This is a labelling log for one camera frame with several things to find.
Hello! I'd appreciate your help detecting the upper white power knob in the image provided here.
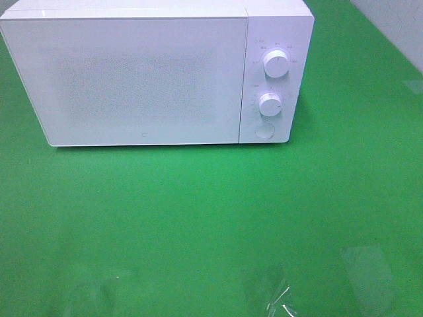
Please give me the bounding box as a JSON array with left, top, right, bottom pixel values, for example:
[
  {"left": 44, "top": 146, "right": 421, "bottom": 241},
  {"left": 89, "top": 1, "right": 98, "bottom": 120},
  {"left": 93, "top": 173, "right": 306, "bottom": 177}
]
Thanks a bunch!
[{"left": 263, "top": 49, "right": 289, "bottom": 79}]

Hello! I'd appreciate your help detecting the round white door button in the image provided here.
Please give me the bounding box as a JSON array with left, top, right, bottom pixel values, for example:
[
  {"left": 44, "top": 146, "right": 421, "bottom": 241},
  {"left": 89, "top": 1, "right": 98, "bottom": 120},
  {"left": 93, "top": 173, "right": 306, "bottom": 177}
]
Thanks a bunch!
[{"left": 254, "top": 123, "right": 275, "bottom": 139}]

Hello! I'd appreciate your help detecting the white timer knob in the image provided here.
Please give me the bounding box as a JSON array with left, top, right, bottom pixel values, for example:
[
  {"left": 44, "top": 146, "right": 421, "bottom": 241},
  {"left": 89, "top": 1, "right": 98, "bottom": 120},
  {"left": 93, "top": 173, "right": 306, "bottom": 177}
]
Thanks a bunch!
[{"left": 258, "top": 92, "right": 282, "bottom": 117}]

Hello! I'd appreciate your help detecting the white microwave door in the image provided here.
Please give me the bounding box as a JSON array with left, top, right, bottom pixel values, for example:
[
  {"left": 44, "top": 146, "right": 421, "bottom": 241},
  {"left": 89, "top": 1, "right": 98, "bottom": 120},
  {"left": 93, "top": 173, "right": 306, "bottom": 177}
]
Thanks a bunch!
[{"left": 1, "top": 17, "right": 247, "bottom": 147}]

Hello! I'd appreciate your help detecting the white microwave oven body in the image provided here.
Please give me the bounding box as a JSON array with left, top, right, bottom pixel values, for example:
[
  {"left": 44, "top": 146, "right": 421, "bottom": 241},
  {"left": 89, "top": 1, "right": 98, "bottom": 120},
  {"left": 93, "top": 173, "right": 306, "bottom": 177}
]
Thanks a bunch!
[{"left": 1, "top": 1, "right": 315, "bottom": 143}]

